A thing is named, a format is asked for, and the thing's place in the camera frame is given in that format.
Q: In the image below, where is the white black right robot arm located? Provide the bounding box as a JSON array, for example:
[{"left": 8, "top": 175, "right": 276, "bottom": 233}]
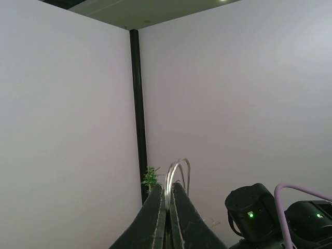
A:
[{"left": 225, "top": 183, "right": 331, "bottom": 248}]

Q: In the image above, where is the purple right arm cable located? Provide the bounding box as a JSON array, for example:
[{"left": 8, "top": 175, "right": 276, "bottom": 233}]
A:
[{"left": 274, "top": 183, "right": 332, "bottom": 249}]

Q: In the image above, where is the clear fairy light string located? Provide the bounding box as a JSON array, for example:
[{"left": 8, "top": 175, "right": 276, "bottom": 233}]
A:
[{"left": 164, "top": 157, "right": 221, "bottom": 229}]

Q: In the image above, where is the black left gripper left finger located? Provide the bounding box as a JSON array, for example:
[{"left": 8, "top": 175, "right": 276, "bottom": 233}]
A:
[{"left": 110, "top": 184, "right": 166, "bottom": 249}]

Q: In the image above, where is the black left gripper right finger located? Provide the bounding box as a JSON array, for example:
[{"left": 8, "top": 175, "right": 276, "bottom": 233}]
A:
[{"left": 170, "top": 183, "right": 226, "bottom": 249}]

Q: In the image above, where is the small green christmas tree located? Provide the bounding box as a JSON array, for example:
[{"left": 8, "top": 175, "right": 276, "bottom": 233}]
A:
[{"left": 141, "top": 167, "right": 160, "bottom": 195}]

